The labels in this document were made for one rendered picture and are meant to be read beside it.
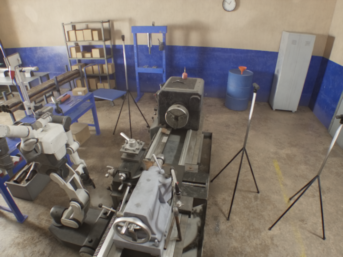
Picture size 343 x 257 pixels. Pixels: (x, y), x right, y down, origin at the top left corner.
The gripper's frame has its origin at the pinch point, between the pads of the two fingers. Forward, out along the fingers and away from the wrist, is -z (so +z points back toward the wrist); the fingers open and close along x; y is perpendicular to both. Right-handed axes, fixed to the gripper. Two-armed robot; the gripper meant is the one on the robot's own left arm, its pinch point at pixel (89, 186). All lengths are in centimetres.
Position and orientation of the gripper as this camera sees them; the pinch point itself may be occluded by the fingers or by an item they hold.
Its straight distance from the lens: 237.3
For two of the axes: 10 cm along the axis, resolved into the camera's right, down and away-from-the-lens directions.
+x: 9.6, -0.7, -2.7
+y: 2.0, -4.9, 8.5
